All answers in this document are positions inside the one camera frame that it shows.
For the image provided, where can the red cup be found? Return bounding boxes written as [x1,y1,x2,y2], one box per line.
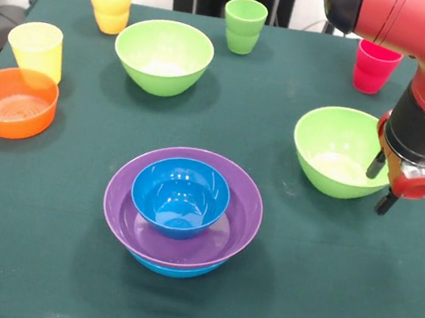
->
[350,39,406,100]

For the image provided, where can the green bowl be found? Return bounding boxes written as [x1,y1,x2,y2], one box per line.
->
[286,100,402,206]
[108,13,218,104]

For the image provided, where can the small dark blue bowl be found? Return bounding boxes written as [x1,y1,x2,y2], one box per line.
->
[124,150,236,247]

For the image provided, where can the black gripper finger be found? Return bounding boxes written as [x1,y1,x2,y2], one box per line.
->
[365,148,385,180]
[373,185,399,218]

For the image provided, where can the dark green table cloth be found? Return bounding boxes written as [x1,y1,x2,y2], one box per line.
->
[0,0,425,318]

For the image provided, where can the orange bowl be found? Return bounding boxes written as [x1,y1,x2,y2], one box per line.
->
[0,64,63,146]

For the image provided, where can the large light blue bowl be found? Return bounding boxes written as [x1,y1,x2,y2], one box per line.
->
[125,244,230,286]

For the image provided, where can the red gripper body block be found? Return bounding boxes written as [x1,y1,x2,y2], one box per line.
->
[366,108,425,203]

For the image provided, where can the green cup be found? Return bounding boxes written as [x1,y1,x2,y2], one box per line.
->
[218,0,270,59]

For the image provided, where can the yellow orange cup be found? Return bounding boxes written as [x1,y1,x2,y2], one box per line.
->
[83,0,133,37]

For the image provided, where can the purple bowl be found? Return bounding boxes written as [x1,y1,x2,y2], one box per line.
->
[95,135,271,281]

